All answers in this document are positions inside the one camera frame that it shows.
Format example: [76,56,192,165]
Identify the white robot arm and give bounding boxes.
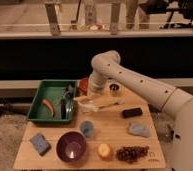
[88,50,193,171]

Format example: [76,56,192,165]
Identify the white paper cup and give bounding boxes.
[79,104,91,113]

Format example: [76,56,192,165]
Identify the small metal cup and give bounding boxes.
[109,83,120,97]

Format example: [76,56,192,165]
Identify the blue plastic cup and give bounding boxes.
[80,121,94,138]

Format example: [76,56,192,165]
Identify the red bowl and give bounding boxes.
[79,77,89,94]

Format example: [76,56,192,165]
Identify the green plastic tray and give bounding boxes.
[27,80,77,124]

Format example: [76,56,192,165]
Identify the black rectangular block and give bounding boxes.
[122,108,143,118]

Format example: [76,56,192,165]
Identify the red chili pepper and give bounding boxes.
[42,99,55,117]

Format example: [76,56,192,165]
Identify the wooden folding table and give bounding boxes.
[14,87,166,170]

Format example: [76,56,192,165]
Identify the purple bowl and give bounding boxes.
[56,131,86,163]

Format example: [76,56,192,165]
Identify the orange peach fruit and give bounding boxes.
[97,143,112,159]

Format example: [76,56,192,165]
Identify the light blue cloth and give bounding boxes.
[128,123,150,137]

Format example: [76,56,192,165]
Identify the blue sponge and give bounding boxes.
[30,133,51,156]

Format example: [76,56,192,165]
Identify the bunch of dark grapes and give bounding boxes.
[116,146,149,163]

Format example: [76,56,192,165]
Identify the black handled utensil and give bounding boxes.
[60,98,66,119]

